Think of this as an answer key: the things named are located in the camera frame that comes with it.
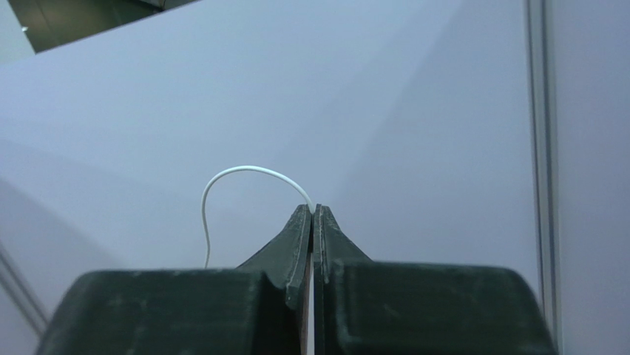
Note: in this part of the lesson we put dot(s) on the right aluminium corner post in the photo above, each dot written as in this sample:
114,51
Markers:
542,93

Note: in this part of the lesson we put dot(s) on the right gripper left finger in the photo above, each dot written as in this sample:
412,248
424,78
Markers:
259,307

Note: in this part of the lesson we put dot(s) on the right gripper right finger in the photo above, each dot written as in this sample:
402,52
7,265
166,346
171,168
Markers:
363,306

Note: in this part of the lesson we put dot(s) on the aluminium corner post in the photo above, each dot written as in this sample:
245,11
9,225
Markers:
542,93
22,295

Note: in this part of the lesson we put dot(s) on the left aluminium corner post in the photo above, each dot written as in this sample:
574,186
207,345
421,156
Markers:
22,295

